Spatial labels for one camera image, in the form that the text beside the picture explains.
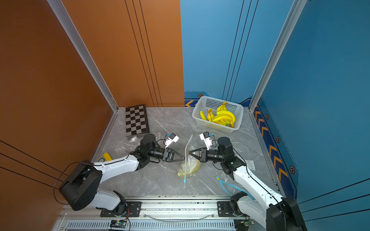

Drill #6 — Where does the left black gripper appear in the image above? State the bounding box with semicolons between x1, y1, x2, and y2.
147;148;185;164

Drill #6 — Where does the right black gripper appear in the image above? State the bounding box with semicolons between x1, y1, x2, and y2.
190;147;226;164

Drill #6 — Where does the bagged banana bunch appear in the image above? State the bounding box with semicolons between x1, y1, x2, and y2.
176;134;203;188
212;110;236;128
207;108;214;122

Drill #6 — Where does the clear zip-top bag blue seal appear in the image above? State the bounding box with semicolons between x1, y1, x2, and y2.
211;173;256;201

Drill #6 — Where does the yellow banana bunch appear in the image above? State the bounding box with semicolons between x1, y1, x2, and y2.
216;102;227;113

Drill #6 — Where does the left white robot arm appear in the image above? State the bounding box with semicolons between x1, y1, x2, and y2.
59;133;185;217

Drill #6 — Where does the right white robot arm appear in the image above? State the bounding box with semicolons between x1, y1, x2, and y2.
189;137;307;231

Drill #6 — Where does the white plastic basket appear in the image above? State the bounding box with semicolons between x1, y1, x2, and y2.
192;96;243;133

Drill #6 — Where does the brown checkered chessboard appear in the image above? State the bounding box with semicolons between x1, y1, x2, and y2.
125;105;150;137

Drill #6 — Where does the small yellow block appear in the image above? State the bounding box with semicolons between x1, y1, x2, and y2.
103;153;113;161

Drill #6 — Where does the right green circuit board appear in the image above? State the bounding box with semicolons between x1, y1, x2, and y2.
234;219;254;231

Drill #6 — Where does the green circuit board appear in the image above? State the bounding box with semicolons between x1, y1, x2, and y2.
109;219;128;229
234;219;254;231

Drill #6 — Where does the left green circuit board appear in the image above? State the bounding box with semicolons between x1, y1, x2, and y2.
109;219;128;229

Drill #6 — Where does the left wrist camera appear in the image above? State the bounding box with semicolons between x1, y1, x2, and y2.
164;133;179;148

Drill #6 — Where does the aluminium front rail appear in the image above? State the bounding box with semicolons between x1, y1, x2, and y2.
58;196;263;221

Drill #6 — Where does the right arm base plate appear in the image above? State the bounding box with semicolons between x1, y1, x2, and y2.
217;201;240;217

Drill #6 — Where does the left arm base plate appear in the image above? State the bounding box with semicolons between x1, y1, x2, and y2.
100;201;142;218

